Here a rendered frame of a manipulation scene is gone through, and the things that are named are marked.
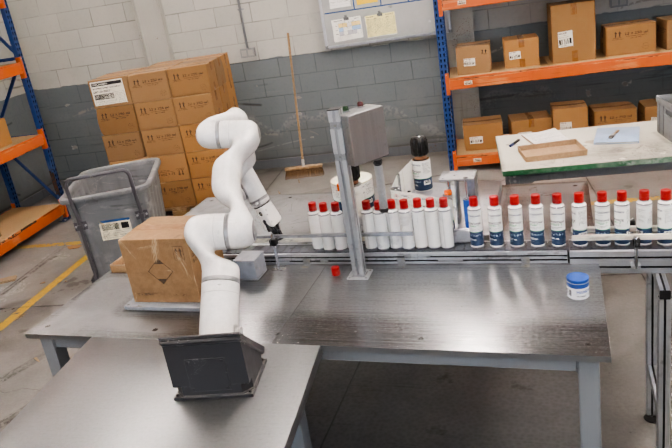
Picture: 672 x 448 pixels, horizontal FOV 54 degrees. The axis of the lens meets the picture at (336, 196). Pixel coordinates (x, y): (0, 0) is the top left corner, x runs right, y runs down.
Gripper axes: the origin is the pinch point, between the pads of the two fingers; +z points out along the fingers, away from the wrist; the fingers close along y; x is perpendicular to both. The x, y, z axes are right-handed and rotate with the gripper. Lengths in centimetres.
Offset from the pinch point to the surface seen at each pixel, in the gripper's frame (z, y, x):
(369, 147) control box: -20, -12, -59
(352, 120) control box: -33, -17, -60
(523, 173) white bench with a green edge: 48, 117, -84
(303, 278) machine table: 16.1, -17.9, -11.1
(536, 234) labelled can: 37, -2, -99
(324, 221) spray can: 1.2, -3.0, -24.0
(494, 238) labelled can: 33, -2, -84
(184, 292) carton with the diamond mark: -3.4, -42.3, 23.6
